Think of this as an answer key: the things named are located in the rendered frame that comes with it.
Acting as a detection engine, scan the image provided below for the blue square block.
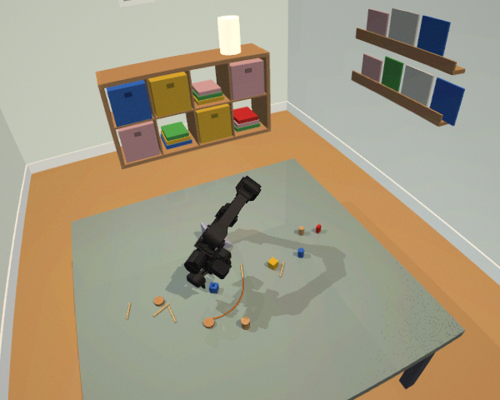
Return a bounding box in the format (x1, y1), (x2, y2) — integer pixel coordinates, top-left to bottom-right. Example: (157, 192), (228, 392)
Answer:
(209, 282), (219, 293)

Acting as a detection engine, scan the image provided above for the yellow cube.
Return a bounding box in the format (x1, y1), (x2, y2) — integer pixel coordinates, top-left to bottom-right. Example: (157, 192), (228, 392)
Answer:
(267, 258), (279, 270)

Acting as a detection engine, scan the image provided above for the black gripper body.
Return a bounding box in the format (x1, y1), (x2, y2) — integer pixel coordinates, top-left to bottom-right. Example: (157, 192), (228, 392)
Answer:
(187, 248), (232, 288)

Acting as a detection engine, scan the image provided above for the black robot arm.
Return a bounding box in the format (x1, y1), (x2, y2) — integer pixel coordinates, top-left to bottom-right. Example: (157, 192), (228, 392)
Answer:
(184, 176), (261, 279)

